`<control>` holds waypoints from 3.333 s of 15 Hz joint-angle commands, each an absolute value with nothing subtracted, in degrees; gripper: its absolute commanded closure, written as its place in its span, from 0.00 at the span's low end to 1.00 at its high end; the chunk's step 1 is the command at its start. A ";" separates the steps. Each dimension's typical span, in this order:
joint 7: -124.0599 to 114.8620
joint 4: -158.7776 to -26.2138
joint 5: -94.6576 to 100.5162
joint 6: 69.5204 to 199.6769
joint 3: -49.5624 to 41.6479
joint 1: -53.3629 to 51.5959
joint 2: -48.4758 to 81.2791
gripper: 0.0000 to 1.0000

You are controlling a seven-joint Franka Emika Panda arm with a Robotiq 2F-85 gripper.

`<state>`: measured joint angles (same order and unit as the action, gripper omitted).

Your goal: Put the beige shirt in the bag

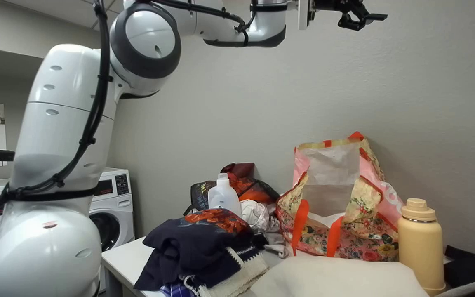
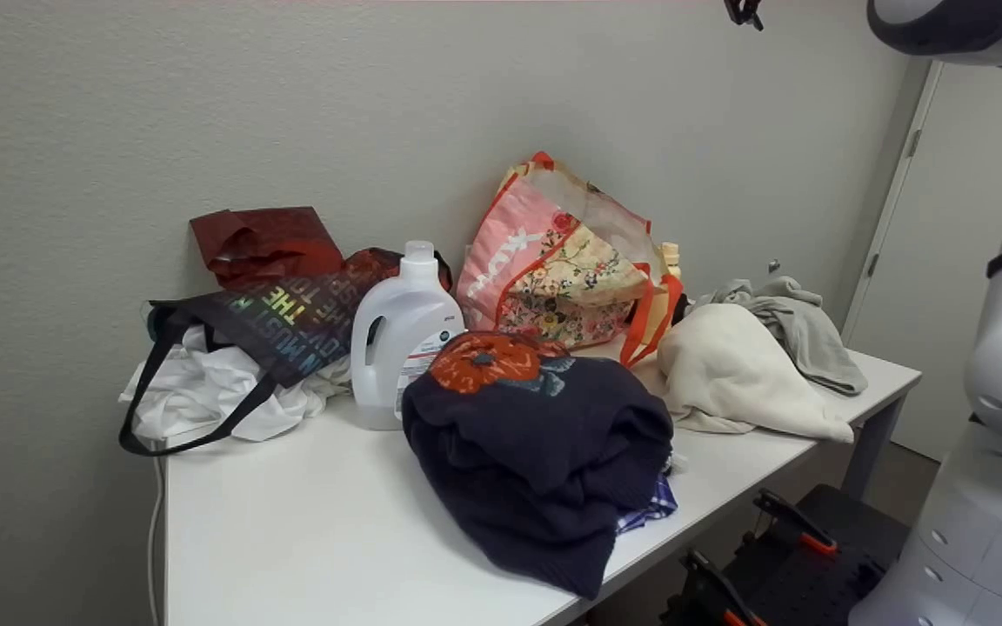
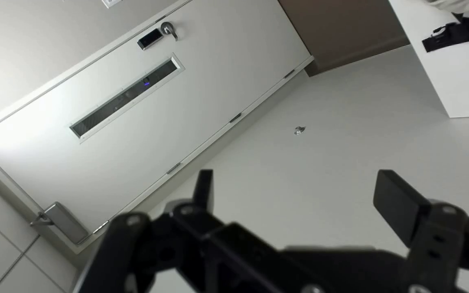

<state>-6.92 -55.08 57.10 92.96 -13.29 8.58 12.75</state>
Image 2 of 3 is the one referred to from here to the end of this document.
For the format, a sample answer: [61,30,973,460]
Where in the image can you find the beige shirt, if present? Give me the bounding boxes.
[655,302,856,445]

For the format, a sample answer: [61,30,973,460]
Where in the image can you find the blue plaid cloth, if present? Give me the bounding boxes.
[615,472,679,536]

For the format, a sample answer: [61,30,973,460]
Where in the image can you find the dark red bag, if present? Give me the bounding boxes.
[189,206,347,291]

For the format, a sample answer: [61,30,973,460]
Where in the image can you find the grey shirt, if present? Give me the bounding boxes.
[691,276,870,397]

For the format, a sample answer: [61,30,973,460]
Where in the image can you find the white door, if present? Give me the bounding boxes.
[839,59,1002,463]

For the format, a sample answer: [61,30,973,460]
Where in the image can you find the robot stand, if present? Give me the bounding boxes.
[659,483,912,626]

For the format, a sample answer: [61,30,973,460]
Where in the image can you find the navy sweater with orange flower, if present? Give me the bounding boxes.
[400,330,678,602]

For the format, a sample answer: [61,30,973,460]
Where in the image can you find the white cloth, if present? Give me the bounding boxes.
[121,324,355,443]

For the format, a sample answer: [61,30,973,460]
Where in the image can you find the pink floral shopping bag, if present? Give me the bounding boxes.
[455,151,686,370]

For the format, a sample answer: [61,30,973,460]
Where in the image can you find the white detergent bottle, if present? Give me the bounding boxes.
[350,240,468,432]

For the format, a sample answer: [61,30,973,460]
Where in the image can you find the black tote bag rainbow letters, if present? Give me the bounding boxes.
[117,247,455,458]

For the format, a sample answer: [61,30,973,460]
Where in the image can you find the white cable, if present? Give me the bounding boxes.
[146,455,164,626]

